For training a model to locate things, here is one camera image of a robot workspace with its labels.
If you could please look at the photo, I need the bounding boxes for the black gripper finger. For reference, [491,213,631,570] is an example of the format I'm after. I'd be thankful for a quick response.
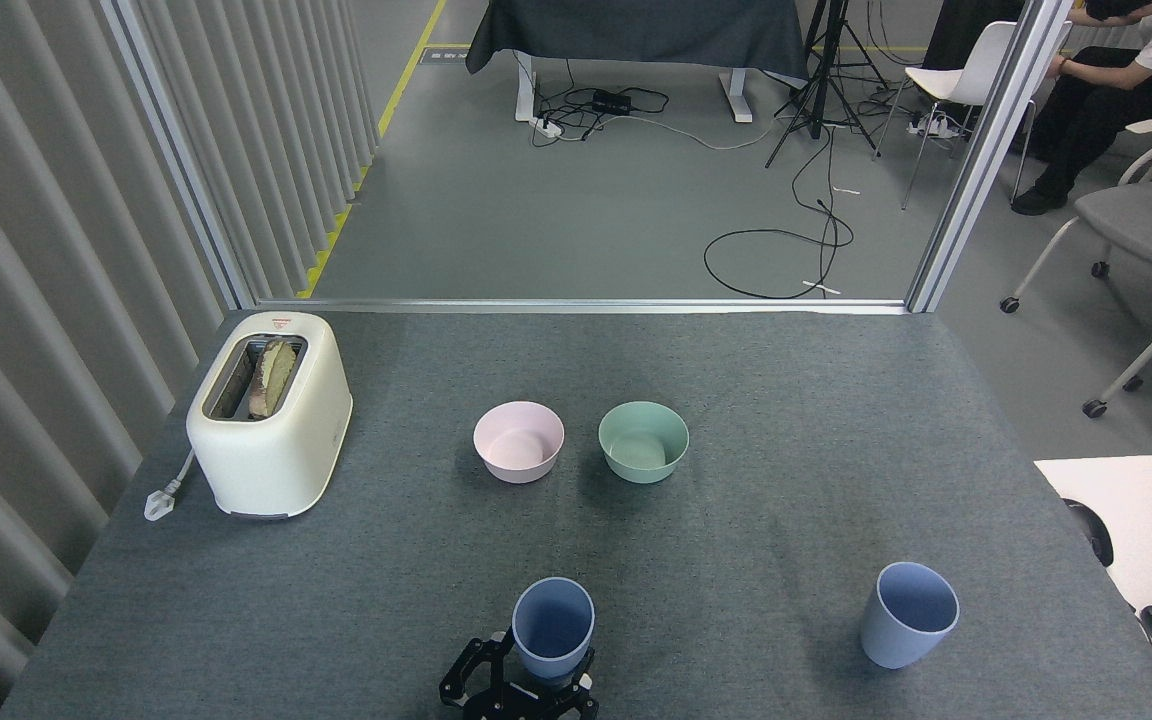
[439,633,529,720]
[536,648,600,720]

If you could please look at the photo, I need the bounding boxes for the blue cup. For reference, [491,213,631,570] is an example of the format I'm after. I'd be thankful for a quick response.
[511,577,596,684]
[860,562,960,670]

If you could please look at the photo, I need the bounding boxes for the pink bowl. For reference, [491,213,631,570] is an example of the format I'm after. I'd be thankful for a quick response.
[473,401,566,485]

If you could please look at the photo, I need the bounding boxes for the green bowl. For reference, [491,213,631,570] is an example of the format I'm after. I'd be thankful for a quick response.
[598,401,690,485]

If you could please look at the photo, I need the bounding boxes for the cream white toaster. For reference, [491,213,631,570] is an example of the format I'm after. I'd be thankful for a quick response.
[186,311,354,520]

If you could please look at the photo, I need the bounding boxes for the toasted bread slice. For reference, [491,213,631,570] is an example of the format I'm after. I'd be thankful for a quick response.
[248,338,298,419]

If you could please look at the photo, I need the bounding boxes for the white toaster power plug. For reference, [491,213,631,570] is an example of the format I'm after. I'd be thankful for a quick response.
[144,450,197,522]

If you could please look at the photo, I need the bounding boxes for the black computer mouse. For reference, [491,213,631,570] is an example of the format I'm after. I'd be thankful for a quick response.
[1064,498,1115,568]

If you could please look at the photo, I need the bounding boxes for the white table leg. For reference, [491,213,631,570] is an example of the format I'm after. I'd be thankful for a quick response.
[719,68,754,124]
[514,52,538,124]

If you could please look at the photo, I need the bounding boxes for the dark grey tablecloth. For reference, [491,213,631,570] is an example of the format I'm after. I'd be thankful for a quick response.
[465,0,810,83]

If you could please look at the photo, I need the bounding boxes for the black tripod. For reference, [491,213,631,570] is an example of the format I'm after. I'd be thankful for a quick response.
[765,0,889,169]

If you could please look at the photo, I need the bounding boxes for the grey wheeled chair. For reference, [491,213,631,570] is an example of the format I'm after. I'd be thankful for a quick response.
[1083,290,1152,419]
[1000,118,1152,314]

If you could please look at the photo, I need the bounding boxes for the white plastic chair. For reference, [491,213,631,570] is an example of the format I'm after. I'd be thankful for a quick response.
[873,20,1037,211]

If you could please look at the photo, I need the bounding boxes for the person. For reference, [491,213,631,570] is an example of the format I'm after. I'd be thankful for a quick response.
[1011,0,1152,216]

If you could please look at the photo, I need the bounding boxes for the silver frame crossbar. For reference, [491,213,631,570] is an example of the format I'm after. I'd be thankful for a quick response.
[254,297,912,316]

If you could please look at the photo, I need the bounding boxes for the black looped floor cable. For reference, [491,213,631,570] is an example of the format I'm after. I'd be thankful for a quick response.
[703,125,855,301]

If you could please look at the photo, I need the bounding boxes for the white floor cable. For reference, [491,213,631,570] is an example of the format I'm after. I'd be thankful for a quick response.
[626,113,775,152]

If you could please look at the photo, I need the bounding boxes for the black cable tangle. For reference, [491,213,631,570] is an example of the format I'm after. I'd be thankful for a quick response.
[533,58,672,147]

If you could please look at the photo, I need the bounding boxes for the silver frame post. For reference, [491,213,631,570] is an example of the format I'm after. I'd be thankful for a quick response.
[906,0,1077,314]
[101,0,257,311]

